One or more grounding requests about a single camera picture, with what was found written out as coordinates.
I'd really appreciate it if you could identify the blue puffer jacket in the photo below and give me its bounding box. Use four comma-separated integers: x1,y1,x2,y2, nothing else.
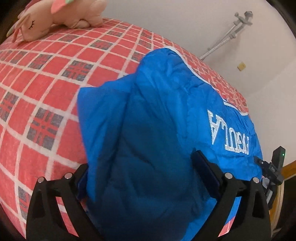
77,47,262,240

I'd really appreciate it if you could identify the red plaid bed cover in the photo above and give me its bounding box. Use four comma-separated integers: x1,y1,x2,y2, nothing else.
1,18,248,237

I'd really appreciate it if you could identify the pink plush toy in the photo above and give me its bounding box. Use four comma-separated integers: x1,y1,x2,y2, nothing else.
6,0,107,42

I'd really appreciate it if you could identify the wooden door frame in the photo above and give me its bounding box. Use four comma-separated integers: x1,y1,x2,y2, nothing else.
269,161,295,235

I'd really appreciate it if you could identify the yellow wall socket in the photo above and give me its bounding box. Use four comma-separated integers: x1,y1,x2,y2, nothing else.
237,62,246,71

